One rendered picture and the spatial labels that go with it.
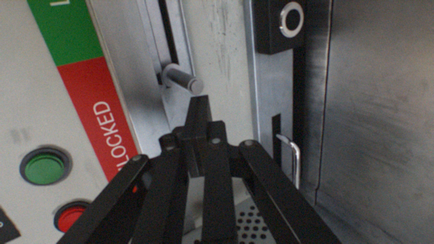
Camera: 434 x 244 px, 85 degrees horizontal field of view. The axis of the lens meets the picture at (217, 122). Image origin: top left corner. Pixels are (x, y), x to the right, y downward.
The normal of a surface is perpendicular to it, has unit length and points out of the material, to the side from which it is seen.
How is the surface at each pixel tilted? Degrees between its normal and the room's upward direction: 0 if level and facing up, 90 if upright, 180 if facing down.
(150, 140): 90
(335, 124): 0
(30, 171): 90
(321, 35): 0
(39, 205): 90
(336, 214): 0
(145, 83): 90
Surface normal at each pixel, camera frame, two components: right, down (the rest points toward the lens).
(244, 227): -0.14, -0.88
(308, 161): -0.85, 0.34
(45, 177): 0.51, 0.33
